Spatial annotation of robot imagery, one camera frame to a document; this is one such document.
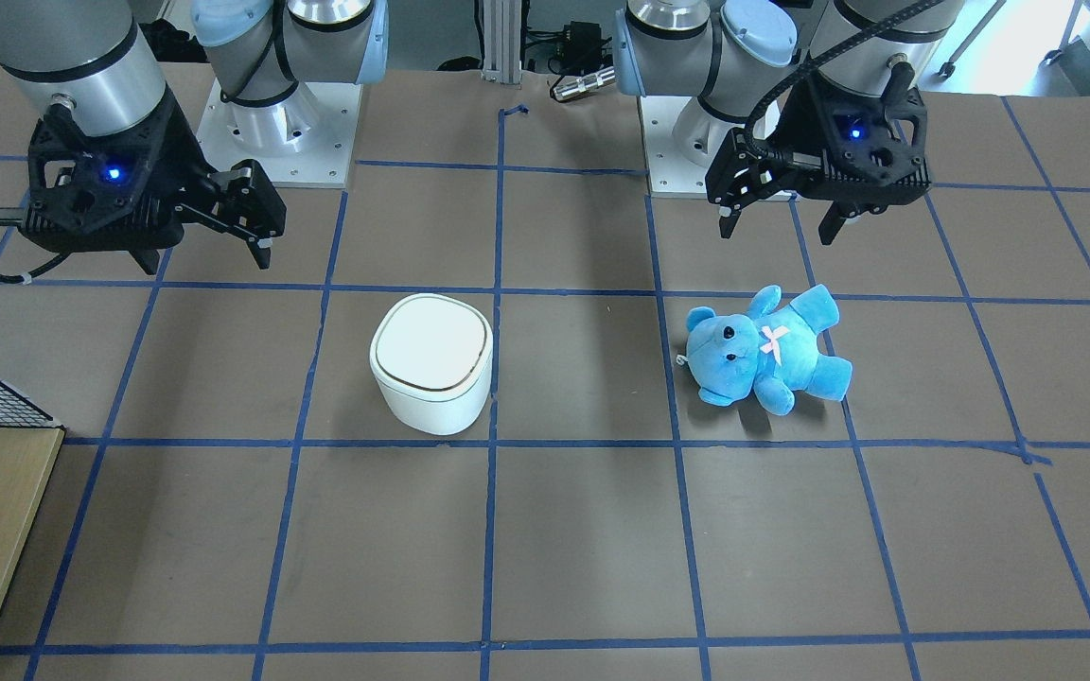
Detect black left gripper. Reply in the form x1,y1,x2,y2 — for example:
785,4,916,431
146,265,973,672
704,72,933,246

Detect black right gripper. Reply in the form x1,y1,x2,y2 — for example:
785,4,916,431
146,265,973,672
23,92,287,277

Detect white trash can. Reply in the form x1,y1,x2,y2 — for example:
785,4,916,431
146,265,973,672
370,293,493,436

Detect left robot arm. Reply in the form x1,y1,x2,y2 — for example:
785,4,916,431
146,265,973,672
611,1,962,245

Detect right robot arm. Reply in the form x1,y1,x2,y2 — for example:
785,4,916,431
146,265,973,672
0,1,389,285

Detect blue teddy bear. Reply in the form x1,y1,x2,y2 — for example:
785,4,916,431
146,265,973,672
676,285,853,415

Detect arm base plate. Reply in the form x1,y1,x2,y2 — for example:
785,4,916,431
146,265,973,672
639,96,734,200
196,82,364,190

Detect aluminium frame post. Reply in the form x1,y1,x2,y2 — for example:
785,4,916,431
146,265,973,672
477,1,524,89

